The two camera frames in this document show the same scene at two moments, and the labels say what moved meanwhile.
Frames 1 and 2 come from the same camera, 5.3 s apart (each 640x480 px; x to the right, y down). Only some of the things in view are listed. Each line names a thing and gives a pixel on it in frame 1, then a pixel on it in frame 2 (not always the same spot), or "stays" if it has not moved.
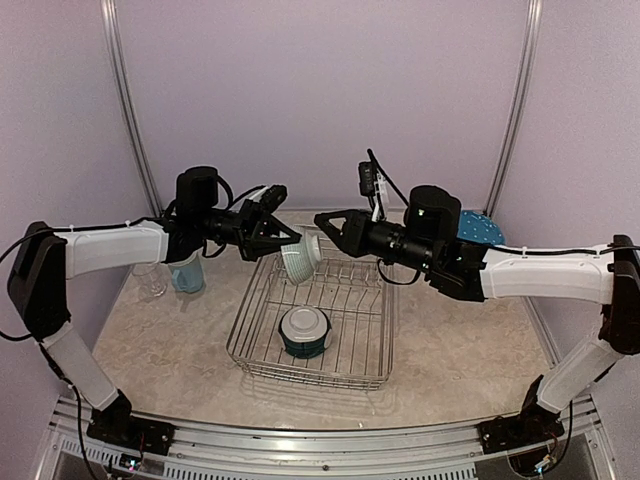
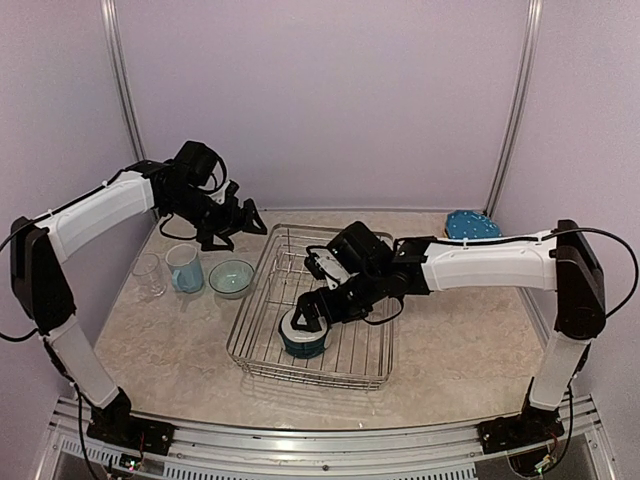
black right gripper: [353, 237] -> [307, 301]
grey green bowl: [303, 258] -> [231, 278]
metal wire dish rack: [335, 328] stays
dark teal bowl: [304, 331] stays
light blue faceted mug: [187, 276] stays
